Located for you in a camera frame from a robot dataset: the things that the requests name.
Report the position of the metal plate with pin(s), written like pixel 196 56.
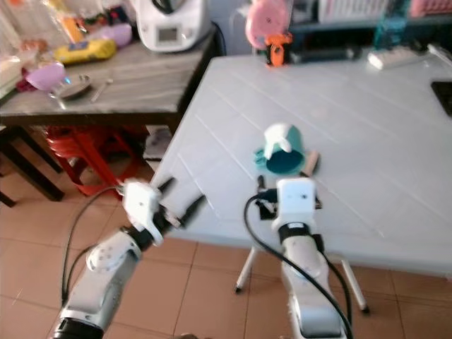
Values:
pixel 75 87

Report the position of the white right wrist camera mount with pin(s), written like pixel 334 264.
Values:
pixel 296 200

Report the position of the orange bottle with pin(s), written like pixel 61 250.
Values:
pixel 73 30

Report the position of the dark wooden side table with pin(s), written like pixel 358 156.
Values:
pixel 148 85

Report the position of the white kitchen appliance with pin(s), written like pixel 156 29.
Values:
pixel 173 25

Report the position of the pink plush toy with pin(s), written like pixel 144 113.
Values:
pixel 267 21

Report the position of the red plastic stool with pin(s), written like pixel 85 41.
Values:
pixel 88 159

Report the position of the black shelf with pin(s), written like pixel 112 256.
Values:
pixel 332 41

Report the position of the lilac plastic bowl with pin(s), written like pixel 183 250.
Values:
pixel 120 34
pixel 46 75

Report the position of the teal cup with white ears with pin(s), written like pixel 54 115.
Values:
pixel 282 152

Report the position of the teal transparent container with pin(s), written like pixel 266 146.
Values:
pixel 391 25

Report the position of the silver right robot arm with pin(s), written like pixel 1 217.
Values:
pixel 307 282

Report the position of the yellow package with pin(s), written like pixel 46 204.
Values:
pixel 86 51

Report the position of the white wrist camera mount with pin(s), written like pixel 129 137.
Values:
pixel 296 200
pixel 141 203

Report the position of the orange and black tool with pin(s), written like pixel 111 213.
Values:
pixel 277 51

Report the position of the white power strip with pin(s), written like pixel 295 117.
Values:
pixel 395 56

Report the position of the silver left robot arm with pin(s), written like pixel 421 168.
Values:
pixel 106 272

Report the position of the metal spoon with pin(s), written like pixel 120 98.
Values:
pixel 102 90

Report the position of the white basket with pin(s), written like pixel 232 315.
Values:
pixel 353 9

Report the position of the white bag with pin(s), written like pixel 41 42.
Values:
pixel 158 143

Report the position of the cream plastic container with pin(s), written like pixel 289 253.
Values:
pixel 8 76

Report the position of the flat black device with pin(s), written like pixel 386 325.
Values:
pixel 443 97

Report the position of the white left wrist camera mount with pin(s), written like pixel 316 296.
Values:
pixel 141 203

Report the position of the white table leg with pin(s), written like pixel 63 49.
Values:
pixel 354 286
pixel 246 270

